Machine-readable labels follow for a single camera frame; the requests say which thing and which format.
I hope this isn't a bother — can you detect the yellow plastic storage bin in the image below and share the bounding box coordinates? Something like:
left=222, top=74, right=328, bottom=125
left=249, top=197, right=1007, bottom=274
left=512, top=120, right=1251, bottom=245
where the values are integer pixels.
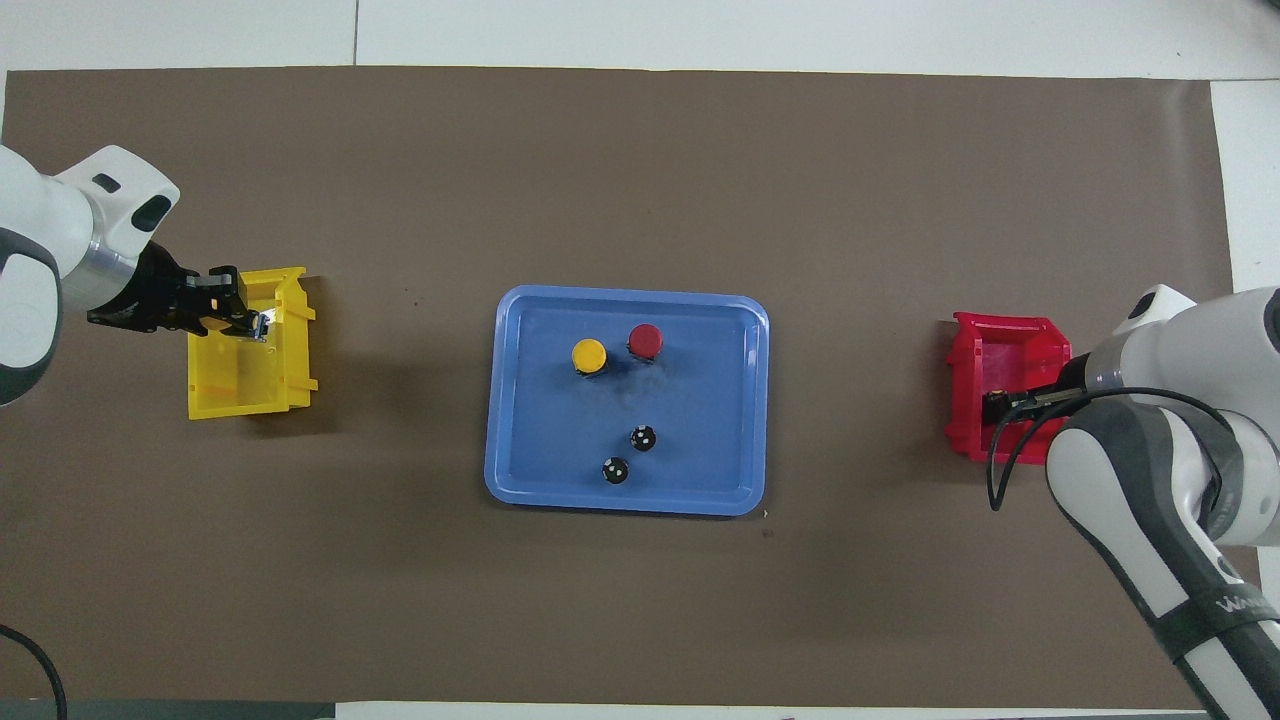
left=187, top=266, right=319, bottom=421

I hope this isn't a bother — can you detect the red plastic storage bin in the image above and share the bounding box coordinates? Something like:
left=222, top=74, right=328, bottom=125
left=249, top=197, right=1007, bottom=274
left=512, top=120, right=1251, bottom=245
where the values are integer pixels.
left=945, top=312, right=1073, bottom=468

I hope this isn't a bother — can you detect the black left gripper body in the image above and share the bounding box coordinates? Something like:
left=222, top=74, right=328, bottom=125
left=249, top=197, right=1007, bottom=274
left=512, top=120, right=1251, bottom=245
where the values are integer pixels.
left=130, top=243, right=211, bottom=334

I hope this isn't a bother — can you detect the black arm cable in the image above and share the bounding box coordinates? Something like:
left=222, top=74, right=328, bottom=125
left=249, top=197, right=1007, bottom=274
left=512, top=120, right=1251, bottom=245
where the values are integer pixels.
left=0, top=625, right=67, bottom=720
left=985, top=388, right=1246, bottom=511

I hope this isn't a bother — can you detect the blue plastic tray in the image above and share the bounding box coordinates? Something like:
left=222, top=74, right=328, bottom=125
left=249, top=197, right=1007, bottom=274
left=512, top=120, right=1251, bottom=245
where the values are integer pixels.
left=484, top=285, right=771, bottom=517

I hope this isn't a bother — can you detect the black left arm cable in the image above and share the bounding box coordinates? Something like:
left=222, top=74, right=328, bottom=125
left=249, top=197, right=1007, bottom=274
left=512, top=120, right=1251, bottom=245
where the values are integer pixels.
left=0, top=625, right=67, bottom=720

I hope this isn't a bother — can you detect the brown table mat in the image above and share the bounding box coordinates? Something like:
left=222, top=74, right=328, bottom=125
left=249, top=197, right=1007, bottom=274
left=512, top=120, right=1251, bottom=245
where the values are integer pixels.
left=0, top=66, right=1271, bottom=709

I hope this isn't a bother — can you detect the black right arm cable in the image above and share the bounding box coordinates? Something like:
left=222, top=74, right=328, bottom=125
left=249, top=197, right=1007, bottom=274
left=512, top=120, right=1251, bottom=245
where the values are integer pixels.
left=985, top=388, right=1246, bottom=511

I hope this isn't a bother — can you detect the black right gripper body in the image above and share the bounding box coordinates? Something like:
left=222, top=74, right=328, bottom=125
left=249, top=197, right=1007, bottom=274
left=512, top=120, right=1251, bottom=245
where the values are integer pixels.
left=1058, top=352, right=1096, bottom=401

